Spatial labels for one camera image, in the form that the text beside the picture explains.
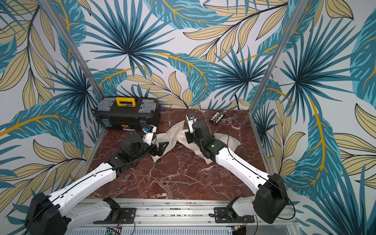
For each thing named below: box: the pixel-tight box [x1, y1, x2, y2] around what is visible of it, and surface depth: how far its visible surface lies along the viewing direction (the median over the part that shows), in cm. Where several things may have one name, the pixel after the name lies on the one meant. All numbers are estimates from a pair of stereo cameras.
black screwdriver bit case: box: [209, 110, 226, 126], surface depth 116 cm
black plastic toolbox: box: [94, 96, 162, 132], surface depth 99 cm
